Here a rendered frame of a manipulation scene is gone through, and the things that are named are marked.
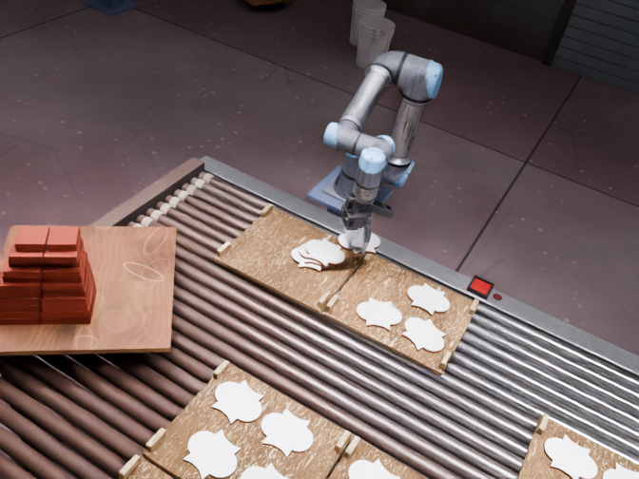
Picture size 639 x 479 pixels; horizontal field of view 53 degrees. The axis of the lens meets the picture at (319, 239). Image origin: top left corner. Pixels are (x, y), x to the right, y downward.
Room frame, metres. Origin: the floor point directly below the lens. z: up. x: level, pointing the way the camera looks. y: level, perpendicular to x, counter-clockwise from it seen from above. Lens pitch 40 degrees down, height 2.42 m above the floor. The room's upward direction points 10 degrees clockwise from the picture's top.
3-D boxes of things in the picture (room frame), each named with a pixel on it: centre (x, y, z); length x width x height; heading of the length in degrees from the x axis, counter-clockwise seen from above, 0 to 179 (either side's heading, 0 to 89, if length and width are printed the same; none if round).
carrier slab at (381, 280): (1.48, -0.31, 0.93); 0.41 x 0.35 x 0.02; 67
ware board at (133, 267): (1.26, 0.65, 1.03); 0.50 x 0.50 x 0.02; 14
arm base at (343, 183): (2.16, -0.10, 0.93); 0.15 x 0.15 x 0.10
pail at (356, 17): (5.72, -0.09, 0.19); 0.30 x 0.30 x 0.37
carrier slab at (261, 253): (1.64, 0.08, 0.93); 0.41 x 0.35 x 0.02; 67
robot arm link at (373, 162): (1.63, -0.12, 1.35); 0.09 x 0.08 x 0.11; 165
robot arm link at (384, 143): (1.73, -0.12, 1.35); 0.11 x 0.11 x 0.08; 75
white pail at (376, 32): (5.30, -0.17, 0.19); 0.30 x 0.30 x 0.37
